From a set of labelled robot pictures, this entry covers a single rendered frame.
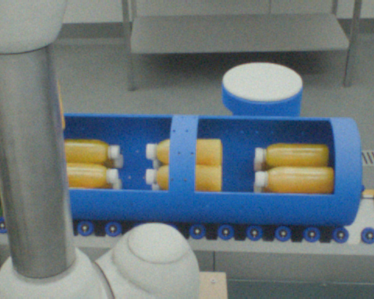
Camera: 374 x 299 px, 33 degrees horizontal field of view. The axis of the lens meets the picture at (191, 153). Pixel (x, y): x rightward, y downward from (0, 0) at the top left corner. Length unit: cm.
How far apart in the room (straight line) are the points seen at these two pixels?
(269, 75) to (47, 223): 146
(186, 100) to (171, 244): 318
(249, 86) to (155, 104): 205
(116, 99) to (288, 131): 264
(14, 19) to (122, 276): 50
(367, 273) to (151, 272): 83
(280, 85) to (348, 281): 77
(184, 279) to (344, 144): 65
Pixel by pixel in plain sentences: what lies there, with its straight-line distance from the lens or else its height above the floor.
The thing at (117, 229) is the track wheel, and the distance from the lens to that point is 169.
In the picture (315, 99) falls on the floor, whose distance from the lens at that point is 430.
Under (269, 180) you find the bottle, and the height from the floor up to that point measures 111.
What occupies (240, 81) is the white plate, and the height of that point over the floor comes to 104.
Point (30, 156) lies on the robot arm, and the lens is 87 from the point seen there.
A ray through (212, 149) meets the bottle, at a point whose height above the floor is 117.
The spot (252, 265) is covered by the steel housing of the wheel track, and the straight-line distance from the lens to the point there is 171.
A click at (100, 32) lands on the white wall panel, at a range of 516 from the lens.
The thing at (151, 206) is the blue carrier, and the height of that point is 107.
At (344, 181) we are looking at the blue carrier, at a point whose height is 116.
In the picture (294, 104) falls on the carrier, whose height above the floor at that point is 99.
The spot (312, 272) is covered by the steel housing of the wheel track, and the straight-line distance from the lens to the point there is 173.
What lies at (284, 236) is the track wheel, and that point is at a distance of 167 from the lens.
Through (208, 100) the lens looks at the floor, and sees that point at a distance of 423.
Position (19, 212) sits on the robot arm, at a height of 149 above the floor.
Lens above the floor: 206
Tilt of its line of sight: 34 degrees down
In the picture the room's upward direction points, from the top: 1 degrees counter-clockwise
